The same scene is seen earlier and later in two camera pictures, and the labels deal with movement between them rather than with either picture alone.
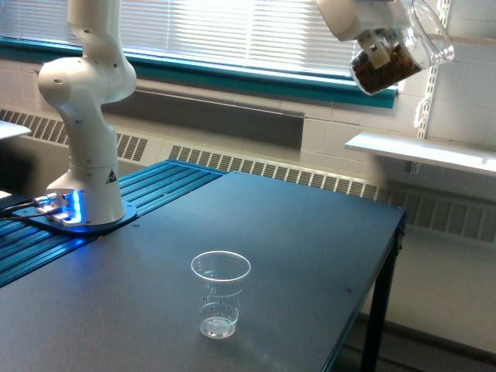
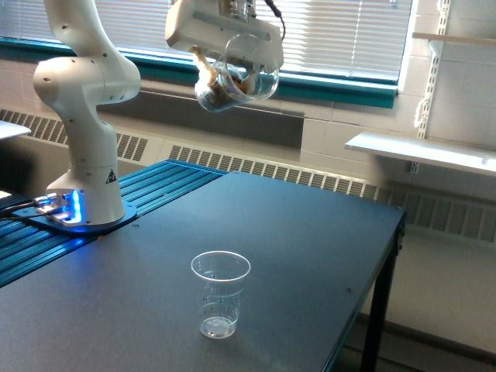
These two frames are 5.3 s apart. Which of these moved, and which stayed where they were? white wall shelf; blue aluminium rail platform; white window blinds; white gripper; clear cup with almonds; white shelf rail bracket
Moved: clear cup with almonds; white gripper
Stayed: blue aluminium rail platform; white shelf rail bracket; white window blinds; white wall shelf
